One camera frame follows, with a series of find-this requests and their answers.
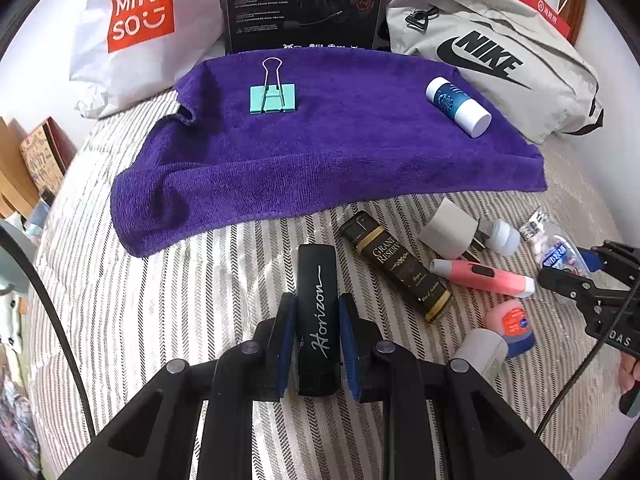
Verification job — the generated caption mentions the small blue-lidded jar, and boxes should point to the small blue-lidded jar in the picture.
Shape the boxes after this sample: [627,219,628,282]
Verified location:
[486,299,537,359]

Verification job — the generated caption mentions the black slim box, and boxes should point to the black slim box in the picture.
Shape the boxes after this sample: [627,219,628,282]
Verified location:
[296,244,341,396]

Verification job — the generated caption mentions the brown patterned box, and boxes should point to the brown patterned box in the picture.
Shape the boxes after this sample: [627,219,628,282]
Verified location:
[20,117,76,196]

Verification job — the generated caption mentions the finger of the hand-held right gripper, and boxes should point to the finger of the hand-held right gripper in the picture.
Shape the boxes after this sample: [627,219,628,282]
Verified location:
[575,241,640,283]
[537,266,640,313]

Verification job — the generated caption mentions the person's right hand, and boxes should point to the person's right hand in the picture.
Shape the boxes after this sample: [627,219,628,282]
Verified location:
[617,355,640,403]

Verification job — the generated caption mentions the white and blue bottle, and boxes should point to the white and blue bottle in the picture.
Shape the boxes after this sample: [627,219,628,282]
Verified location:
[425,77,493,138]

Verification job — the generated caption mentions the white shopping bag red logo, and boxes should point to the white shopping bag red logo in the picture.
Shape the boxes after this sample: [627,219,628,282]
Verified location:
[69,0,228,120]

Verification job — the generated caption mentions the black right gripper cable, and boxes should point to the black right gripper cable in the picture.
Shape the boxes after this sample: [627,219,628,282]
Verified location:
[532,280,640,436]

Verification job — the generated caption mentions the pink highlighter pen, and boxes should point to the pink highlighter pen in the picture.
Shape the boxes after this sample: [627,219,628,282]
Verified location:
[430,258,537,297]

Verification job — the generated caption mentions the teal binder clip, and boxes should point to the teal binder clip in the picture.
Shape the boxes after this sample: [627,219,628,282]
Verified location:
[249,57,299,114]

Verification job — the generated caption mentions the clear plastic bottle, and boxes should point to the clear plastic bottle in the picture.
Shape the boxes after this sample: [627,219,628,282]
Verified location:
[519,209,593,273]

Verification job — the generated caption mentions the black headset box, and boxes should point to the black headset box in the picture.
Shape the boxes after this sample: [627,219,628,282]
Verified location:
[219,0,388,56]

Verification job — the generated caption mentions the black and gold tube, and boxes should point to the black and gold tube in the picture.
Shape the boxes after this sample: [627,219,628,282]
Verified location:
[339,212,454,323]

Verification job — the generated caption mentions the white cylindrical roll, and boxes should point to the white cylindrical roll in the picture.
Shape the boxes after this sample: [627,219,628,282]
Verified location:
[452,329,510,377]

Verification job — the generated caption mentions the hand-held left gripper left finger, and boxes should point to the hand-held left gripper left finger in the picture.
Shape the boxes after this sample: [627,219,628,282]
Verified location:
[57,292,301,480]

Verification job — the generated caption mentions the striped bed sheet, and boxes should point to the striped bed sheet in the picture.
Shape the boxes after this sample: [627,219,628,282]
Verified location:
[30,90,636,480]

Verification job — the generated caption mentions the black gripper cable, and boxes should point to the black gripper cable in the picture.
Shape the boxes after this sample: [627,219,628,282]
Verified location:
[0,225,96,441]
[532,280,640,436]

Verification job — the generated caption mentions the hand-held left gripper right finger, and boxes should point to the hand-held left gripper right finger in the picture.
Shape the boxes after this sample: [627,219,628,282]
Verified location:
[337,292,576,480]

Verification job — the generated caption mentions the purple towel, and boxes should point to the purple towel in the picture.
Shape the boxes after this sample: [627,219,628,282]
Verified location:
[111,49,546,258]

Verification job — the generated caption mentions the grey sling bag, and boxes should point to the grey sling bag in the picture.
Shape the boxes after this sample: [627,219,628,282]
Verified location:
[385,0,606,146]

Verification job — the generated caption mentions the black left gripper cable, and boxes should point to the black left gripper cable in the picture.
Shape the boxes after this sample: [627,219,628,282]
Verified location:
[0,225,96,441]

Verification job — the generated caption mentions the small white jar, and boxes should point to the small white jar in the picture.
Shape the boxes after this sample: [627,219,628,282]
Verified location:
[487,220,522,256]

